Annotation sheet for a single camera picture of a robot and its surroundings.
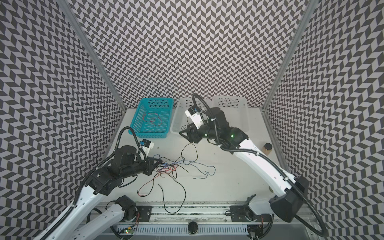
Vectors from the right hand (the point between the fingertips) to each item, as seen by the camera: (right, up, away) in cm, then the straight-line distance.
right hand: (185, 128), depth 67 cm
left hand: (-12, -16, +3) cm, 20 cm away
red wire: (-32, +3, +45) cm, 55 cm away
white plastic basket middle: (-8, +5, +41) cm, 42 cm away
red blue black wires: (0, -19, +27) cm, 33 cm away
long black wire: (-1, -37, +13) cm, 40 cm away
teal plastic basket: (-29, +5, +44) cm, 53 cm away
